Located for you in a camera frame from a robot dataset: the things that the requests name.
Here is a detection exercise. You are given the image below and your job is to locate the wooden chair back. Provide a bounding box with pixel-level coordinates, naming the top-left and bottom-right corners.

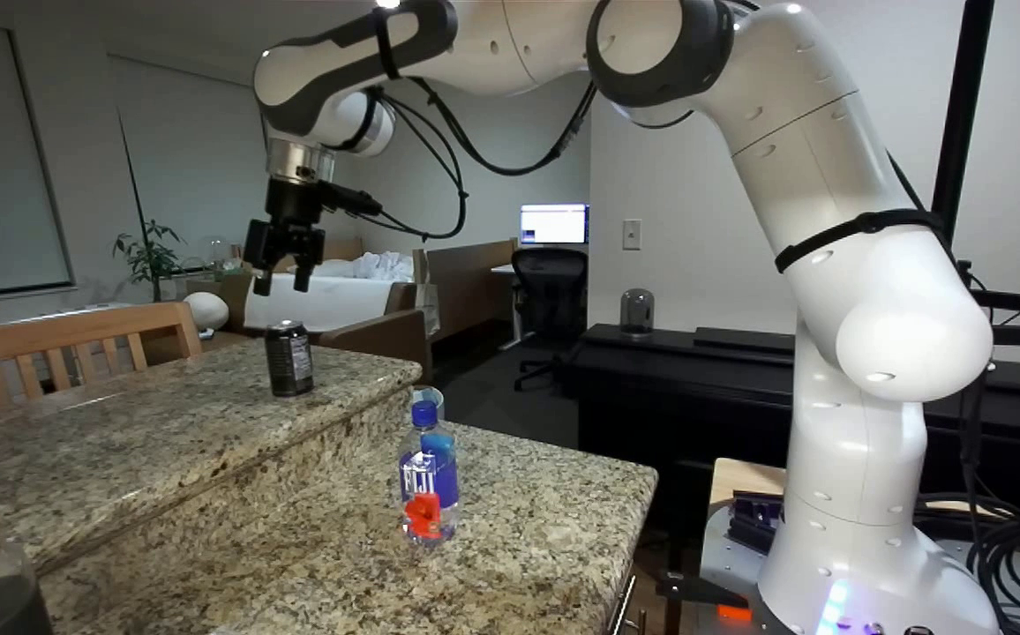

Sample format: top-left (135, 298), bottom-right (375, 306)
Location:
top-left (0, 299), bottom-right (204, 414)

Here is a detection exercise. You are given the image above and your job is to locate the black strap on arm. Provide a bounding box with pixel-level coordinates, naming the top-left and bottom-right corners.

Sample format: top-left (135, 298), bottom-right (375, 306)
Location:
top-left (772, 209), bottom-right (951, 274)

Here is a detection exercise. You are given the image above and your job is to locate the small black device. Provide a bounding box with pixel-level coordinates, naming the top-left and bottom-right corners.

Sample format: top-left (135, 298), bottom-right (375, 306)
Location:
top-left (726, 492), bottom-right (790, 555)

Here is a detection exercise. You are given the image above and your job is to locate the small grey speaker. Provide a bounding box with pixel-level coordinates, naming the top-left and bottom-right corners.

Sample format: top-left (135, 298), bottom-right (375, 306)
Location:
top-left (618, 286), bottom-right (655, 331)

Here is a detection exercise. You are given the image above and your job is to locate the black drink can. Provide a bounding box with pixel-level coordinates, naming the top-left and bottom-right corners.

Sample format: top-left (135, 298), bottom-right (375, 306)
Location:
top-left (265, 319), bottom-right (318, 402)

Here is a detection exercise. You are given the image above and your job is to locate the green potted plant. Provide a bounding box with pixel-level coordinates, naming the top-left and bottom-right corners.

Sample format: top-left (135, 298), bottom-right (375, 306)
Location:
top-left (113, 214), bottom-right (192, 302)

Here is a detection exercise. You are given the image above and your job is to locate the grey window blind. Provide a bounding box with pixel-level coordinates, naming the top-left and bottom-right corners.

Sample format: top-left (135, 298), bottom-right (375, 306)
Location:
top-left (106, 52), bottom-right (288, 259)

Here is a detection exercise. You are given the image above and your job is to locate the bed with white sheets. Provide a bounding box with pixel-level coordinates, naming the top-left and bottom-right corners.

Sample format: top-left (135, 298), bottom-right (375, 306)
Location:
top-left (237, 241), bottom-right (418, 335)

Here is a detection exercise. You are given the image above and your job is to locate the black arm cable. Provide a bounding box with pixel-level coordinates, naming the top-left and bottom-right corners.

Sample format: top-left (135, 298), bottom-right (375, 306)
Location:
top-left (364, 75), bottom-right (599, 244)

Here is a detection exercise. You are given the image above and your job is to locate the wooden desk panel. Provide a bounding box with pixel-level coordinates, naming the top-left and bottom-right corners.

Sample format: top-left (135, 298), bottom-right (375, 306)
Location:
top-left (414, 241), bottom-right (520, 345)

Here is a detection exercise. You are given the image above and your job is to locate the lit computer monitor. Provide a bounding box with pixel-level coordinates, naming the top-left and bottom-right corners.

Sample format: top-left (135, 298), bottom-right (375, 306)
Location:
top-left (515, 202), bottom-right (593, 251)

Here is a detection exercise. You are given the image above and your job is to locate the white round object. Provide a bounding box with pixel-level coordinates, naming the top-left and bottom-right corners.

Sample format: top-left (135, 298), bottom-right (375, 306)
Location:
top-left (184, 291), bottom-right (232, 335)

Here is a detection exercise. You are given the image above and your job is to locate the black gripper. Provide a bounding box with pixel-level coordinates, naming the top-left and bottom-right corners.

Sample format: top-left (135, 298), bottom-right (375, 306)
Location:
top-left (239, 173), bottom-right (333, 299)

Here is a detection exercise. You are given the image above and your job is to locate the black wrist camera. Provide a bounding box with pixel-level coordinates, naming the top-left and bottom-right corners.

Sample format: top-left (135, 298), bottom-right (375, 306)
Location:
top-left (318, 180), bottom-right (386, 222)

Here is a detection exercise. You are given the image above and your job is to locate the black low cabinet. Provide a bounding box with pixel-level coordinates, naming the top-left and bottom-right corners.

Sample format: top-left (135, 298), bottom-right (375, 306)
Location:
top-left (559, 322), bottom-right (1020, 521)

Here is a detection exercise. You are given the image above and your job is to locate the water bottle with blue label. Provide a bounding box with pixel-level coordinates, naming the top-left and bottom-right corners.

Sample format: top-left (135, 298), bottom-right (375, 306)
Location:
top-left (394, 383), bottom-right (467, 546)

